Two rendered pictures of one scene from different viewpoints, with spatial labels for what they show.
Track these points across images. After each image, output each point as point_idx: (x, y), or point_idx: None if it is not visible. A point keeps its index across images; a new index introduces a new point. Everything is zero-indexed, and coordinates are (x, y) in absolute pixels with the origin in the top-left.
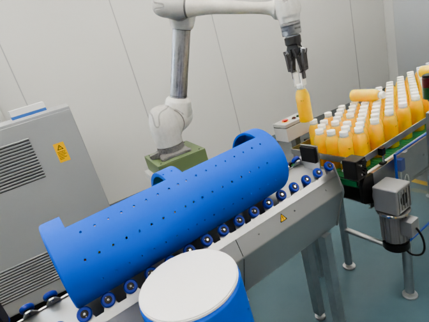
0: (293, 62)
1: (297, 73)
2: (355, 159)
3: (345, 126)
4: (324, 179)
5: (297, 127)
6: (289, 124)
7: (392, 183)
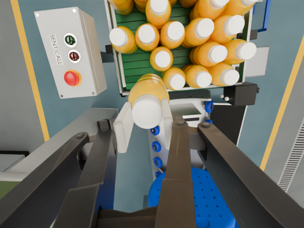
0: (110, 178)
1: (124, 124)
2: (251, 97)
3: (219, 52)
4: (208, 116)
5: (95, 60)
6: (95, 83)
7: (254, 60)
